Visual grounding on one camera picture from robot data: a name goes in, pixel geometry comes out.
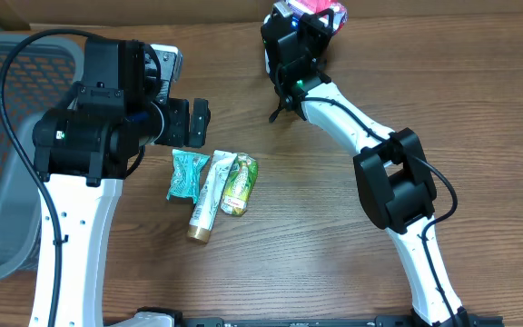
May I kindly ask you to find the purple sanitary pad pack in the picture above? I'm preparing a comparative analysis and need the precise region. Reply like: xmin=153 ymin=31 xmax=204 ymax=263
xmin=286 ymin=0 xmax=349 ymax=33

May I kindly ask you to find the teal packet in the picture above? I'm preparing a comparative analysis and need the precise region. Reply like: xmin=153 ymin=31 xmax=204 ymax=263
xmin=166 ymin=149 xmax=210 ymax=204

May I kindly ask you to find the white tube gold cap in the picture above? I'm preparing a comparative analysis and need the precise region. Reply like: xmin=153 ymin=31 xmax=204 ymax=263
xmin=187 ymin=150 xmax=237 ymax=243

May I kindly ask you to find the green yellow snack pouch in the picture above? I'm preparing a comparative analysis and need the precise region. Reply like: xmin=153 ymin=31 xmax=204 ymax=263
xmin=220 ymin=153 xmax=259 ymax=216

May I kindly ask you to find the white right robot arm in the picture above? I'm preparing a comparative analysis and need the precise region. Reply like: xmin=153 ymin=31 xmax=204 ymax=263
xmin=261 ymin=1 xmax=469 ymax=326

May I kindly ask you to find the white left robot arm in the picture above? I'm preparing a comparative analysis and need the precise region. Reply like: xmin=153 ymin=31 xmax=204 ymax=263
xmin=31 ymin=38 xmax=211 ymax=326

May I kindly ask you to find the white barcode scanner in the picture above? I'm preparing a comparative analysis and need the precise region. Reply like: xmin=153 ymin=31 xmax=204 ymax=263
xmin=262 ymin=14 xmax=271 ymax=75

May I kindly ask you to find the grey plastic mesh basket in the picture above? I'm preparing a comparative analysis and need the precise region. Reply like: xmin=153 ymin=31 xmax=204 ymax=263
xmin=0 ymin=35 xmax=84 ymax=280

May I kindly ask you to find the brown cardboard backdrop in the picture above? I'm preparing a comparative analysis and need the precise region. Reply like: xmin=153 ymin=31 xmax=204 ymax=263
xmin=0 ymin=0 xmax=523 ymax=30

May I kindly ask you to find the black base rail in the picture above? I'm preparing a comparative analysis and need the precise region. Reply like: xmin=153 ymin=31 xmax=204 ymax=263
xmin=179 ymin=314 xmax=505 ymax=327

